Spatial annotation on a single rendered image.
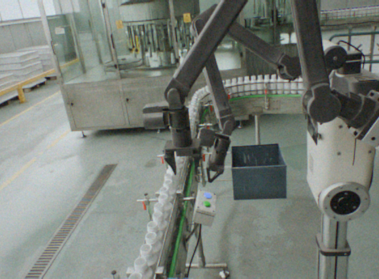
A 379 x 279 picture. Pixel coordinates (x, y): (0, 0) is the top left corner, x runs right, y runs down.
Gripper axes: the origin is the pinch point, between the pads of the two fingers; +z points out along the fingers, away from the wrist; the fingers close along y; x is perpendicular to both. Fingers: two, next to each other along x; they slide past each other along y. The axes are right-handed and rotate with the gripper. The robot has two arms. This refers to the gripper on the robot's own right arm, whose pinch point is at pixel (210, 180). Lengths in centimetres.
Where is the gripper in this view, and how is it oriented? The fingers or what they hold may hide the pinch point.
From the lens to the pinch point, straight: 137.1
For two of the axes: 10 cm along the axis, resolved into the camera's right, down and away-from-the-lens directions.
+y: -1.2, 3.8, -9.2
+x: 9.6, 2.7, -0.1
